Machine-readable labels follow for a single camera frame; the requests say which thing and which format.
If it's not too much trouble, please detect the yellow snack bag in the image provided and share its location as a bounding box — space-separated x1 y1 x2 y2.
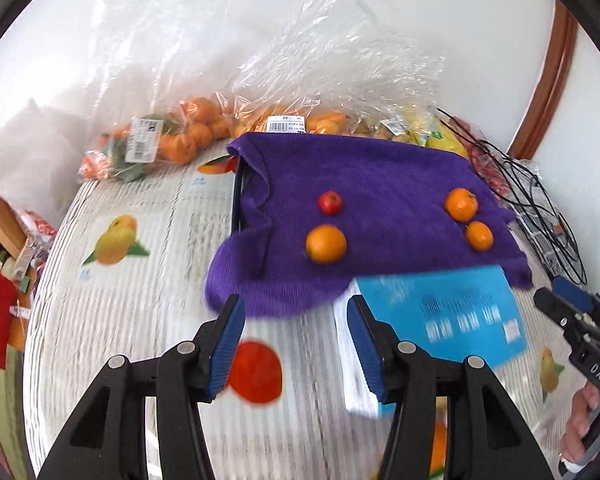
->
406 115 468 159

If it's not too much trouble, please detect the small red fruit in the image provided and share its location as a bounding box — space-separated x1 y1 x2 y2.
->
317 191 344 217

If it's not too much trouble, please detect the brown door frame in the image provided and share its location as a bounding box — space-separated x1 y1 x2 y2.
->
507 0 579 159

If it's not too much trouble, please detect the bag of oranges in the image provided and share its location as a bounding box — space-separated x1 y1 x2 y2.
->
230 0 444 145

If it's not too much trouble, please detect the fruit print tablecloth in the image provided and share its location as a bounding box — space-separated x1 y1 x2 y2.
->
21 154 586 480

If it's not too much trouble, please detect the white plastic bag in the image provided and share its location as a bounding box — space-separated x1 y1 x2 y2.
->
0 101 91 229

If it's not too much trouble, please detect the bag of red fruits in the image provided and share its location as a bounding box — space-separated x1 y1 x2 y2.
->
448 117 509 197

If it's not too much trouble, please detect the purple towel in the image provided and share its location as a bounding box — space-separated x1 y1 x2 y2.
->
204 133 532 318

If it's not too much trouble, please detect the person's right hand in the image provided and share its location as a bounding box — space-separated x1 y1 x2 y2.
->
559 382 600 463

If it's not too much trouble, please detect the black cable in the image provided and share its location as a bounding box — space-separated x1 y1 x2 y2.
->
436 107 589 287

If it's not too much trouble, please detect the blue tissue pack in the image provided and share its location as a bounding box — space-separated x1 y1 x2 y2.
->
332 266 527 419

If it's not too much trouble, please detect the bag of mandarins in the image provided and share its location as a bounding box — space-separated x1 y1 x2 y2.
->
78 70 234 182

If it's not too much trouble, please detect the small round orange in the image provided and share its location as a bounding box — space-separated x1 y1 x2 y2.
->
465 221 494 252

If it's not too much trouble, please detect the large stemmed mandarin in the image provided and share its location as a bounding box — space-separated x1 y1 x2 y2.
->
444 188 479 222

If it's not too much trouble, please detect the black tray under towel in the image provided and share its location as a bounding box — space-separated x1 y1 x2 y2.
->
230 166 252 234

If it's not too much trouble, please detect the grey checked packaged cloth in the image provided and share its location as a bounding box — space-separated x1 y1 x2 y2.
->
501 157 588 285

